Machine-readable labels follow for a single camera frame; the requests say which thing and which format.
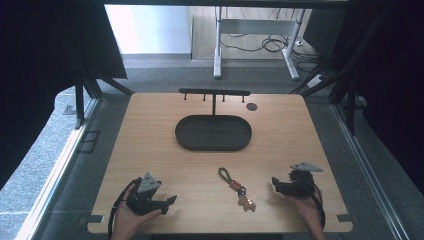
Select keychain with green loop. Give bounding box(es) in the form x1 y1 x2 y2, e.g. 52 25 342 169
217 166 257 213

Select person's left hand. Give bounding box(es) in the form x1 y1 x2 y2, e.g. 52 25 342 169
110 185 163 240

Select black curtain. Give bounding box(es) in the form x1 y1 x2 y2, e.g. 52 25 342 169
0 0 128 190
302 0 424 196

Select white desk frame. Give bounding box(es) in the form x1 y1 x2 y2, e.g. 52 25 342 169
213 6 306 81

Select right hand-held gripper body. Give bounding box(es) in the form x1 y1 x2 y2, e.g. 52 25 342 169
279 161 325 201

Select aluminium rail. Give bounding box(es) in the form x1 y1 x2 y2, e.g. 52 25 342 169
14 98 101 240
331 103 412 240

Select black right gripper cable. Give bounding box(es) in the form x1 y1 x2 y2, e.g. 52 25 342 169
308 183 327 230

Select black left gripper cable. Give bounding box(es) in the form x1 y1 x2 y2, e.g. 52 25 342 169
107 177 143 240

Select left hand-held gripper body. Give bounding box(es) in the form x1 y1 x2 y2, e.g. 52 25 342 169
125 171 165 216

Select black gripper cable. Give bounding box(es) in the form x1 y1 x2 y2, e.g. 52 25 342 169
308 183 327 230
107 177 143 240

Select black metal stand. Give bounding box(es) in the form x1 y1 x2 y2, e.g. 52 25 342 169
65 53 135 130
290 9 388 136

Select black floor cables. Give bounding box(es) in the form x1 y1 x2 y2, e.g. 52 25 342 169
219 7 321 73

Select black key rack with tray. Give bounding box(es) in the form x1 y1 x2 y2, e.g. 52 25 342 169
174 87 253 152

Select person's right hand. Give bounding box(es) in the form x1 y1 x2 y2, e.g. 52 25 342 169
285 190 325 232

